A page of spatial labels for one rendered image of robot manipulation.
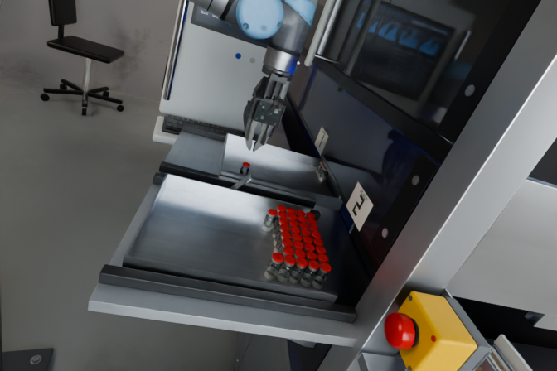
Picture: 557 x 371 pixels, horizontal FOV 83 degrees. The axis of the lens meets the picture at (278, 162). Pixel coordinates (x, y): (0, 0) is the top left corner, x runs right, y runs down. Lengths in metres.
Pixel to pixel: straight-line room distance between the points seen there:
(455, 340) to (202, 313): 0.32
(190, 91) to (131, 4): 2.64
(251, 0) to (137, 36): 3.45
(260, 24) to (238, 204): 0.40
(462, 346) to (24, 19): 4.09
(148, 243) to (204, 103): 0.86
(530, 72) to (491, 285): 0.30
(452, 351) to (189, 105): 1.18
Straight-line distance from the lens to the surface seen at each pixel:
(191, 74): 1.33
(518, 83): 0.44
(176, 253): 0.58
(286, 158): 1.07
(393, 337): 0.45
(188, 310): 0.51
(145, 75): 4.02
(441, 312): 0.48
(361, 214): 0.62
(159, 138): 1.17
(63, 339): 1.56
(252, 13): 0.53
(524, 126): 0.44
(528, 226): 0.53
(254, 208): 0.75
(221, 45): 1.31
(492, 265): 0.54
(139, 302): 0.51
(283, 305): 0.54
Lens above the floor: 1.28
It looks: 23 degrees down
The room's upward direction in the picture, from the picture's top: 20 degrees clockwise
